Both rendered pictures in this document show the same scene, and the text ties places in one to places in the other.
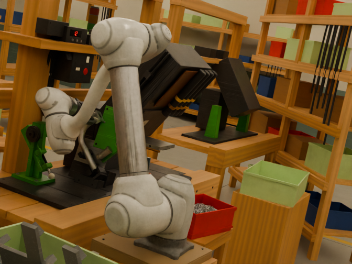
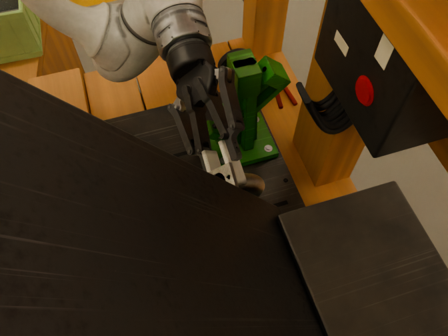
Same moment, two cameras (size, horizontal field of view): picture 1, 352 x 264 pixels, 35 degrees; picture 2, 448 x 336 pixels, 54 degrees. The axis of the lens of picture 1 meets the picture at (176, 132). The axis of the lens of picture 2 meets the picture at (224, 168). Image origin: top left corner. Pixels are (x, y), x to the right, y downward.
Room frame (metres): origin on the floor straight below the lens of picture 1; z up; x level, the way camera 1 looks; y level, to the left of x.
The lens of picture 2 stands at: (2.91, 0.17, 1.77)
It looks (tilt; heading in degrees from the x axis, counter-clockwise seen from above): 59 degrees down; 136
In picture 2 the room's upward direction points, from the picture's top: straight up
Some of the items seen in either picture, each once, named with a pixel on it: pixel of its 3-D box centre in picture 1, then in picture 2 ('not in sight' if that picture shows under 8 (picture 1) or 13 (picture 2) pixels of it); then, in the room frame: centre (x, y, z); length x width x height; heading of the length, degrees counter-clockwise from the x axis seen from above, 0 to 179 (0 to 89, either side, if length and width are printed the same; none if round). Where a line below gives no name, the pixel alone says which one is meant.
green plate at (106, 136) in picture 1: (113, 128); not in sight; (2.70, 0.30, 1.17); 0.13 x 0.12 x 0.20; 154
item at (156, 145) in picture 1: (134, 139); not in sight; (2.82, 0.20, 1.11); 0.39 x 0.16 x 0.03; 64
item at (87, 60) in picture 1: (73, 66); (403, 49); (2.78, 0.56, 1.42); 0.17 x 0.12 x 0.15; 154
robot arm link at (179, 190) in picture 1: (171, 204); not in sight; (2.01, -0.03, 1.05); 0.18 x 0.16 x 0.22; 145
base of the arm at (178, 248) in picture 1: (167, 238); not in sight; (2.04, -0.04, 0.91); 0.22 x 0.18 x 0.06; 158
